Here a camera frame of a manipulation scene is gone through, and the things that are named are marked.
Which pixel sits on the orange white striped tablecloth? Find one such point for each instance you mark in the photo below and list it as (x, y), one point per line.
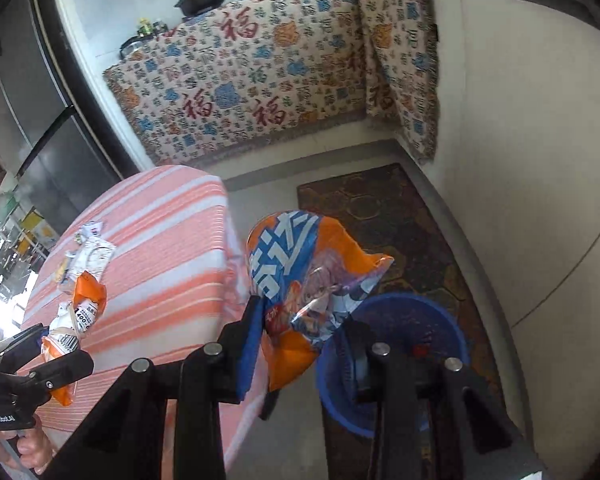
(155, 240)

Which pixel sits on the metal storage rack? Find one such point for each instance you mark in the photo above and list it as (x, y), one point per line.
(10, 265)

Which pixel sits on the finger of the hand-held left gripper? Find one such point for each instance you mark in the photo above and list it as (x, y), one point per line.
(25, 337)
(55, 367)

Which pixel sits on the small orange snack packet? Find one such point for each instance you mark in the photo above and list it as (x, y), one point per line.
(87, 297)

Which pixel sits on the white crumpled wrapper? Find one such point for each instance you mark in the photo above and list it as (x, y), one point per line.
(94, 255)

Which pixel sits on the person's left hand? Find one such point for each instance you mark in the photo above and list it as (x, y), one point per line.
(32, 447)

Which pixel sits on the brown patterned rug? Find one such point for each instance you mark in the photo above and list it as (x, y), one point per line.
(380, 200)

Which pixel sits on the dark grey refrigerator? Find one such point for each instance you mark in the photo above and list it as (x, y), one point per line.
(40, 125)

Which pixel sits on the glass pot lid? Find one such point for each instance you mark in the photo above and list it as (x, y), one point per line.
(135, 45)

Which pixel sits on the orange blue chip bag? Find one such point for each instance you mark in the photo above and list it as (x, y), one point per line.
(300, 280)

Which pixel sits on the large printed blanket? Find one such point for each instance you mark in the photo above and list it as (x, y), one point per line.
(230, 85)

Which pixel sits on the yellow cardboard box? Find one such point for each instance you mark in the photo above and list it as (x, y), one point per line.
(41, 227)

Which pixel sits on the narrow printed blanket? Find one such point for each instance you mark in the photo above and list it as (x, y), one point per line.
(400, 60)

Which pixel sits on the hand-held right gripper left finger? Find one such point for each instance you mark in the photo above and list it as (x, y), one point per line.
(247, 345)

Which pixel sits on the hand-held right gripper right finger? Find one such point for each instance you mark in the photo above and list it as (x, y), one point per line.
(362, 365)

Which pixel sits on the large orange white snack packet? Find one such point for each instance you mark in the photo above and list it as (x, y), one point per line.
(60, 340)

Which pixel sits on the blue plastic basket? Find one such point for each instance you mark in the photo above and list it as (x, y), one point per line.
(410, 310)

